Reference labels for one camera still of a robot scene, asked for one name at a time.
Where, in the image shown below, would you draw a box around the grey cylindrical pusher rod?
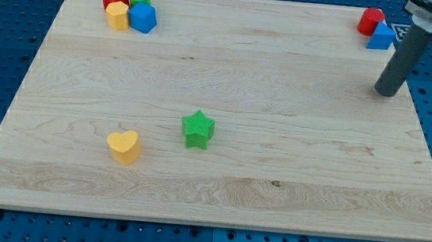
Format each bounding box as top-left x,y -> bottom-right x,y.
374,24 -> 432,97

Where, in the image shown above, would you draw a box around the green star block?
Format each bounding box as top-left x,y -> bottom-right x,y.
181,110 -> 216,150

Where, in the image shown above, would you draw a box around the fiducial marker tag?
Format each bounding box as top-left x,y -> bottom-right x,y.
391,23 -> 410,43

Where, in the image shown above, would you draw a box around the blue triangle block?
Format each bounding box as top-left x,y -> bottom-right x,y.
366,23 -> 395,50

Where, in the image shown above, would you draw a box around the red cylinder block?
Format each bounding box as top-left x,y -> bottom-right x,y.
356,8 -> 385,37

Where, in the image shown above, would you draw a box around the blue pentagon block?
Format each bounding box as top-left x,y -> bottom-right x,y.
128,2 -> 157,34

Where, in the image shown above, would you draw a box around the yellow hexagon block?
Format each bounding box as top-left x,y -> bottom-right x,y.
105,2 -> 130,31

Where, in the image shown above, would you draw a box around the yellow heart block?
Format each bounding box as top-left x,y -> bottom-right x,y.
107,130 -> 141,165

